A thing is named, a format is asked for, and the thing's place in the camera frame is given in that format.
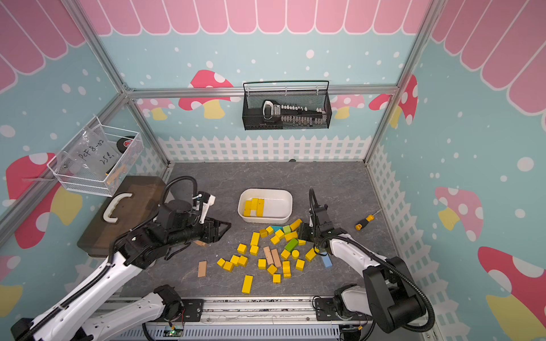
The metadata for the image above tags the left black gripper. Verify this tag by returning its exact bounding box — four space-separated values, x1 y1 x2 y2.
169 216 233 247

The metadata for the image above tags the yellow cylinder block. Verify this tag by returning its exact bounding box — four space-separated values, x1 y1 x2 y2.
289 219 302 231

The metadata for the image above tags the long yellow block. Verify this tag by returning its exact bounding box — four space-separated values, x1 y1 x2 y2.
256 199 264 217
243 200 252 217

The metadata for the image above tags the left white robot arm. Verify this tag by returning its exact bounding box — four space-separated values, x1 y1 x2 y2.
11 176 231 340

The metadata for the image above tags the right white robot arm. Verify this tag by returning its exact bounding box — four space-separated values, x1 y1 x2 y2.
298 189 436 333

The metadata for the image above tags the wooden arch block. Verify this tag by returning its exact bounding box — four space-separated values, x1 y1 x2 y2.
194 240 209 247

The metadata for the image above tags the yellow cube block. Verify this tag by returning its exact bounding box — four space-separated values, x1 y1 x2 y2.
237 244 247 255

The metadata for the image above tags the light blue block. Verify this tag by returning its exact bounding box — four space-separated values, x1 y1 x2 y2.
321 255 333 269

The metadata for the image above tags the yellow arch block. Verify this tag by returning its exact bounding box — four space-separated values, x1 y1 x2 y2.
282 261 291 278

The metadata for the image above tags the right natural wooden plank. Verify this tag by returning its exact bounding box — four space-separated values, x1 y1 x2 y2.
271 249 282 268

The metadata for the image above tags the natural wooden plank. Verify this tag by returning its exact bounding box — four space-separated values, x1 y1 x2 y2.
271 249 282 268
263 247 274 266

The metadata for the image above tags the yellow upright rectangular block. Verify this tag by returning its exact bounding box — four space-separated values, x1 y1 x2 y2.
250 232 260 246

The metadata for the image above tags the flat wooden block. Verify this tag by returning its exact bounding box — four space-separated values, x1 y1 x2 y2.
198 261 208 278

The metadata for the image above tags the left natural wooden plank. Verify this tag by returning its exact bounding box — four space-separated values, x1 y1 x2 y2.
263 247 274 266

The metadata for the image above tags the white plastic tub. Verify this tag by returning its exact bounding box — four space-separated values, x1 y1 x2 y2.
237 188 293 225

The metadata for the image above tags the yellow black screwdriver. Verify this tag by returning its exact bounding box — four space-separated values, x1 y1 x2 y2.
355 209 382 231

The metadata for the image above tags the large yellow front block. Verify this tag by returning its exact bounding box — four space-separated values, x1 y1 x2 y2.
242 275 253 294

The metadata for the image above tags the socket wrench set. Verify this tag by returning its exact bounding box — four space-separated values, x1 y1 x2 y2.
262 100 328 129

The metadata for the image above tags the black tape roll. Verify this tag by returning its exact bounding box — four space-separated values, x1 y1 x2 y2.
116 136 135 153

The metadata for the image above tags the brown toolbox with white handle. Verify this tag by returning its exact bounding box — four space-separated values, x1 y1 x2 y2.
77 176 166 258

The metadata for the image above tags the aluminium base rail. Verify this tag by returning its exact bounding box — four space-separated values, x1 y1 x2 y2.
83 296 380 340

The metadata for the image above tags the black wire mesh basket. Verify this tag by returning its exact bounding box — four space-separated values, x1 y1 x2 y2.
242 80 332 131

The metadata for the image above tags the clear wall-mounted bin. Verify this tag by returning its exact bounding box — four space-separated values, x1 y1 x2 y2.
47 117 144 197

